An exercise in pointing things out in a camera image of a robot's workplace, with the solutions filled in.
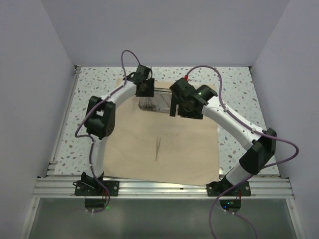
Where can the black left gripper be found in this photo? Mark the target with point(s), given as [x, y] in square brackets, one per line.
[150, 91]

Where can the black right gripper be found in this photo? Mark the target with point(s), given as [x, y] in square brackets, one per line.
[194, 115]

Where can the steel tweezers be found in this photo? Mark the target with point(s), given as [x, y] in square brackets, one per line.
[157, 147]

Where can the beige cloth wrap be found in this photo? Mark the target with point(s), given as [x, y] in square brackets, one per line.
[188, 152]

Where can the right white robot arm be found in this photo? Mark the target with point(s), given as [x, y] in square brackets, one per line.
[259, 148]

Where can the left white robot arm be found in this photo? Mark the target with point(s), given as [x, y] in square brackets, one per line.
[101, 116]

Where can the steel surgical scissors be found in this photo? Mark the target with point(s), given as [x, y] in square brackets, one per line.
[149, 104]

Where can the steel instrument tray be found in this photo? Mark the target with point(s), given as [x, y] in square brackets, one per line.
[165, 99]

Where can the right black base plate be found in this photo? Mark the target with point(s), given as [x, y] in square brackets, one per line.
[214, 189]

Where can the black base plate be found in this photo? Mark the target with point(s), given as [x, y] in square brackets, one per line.
[82, 189]
[214, 189]

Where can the aluminium left side rail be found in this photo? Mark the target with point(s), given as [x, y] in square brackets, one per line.
[52, 159]

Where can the aluminium rail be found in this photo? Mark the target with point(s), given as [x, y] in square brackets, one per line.
[52, 159]
[255, 188]

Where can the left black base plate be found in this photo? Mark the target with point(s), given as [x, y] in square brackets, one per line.
[82, 189]

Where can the aluminium front rail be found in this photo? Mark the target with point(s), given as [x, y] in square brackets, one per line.
[255, 188]

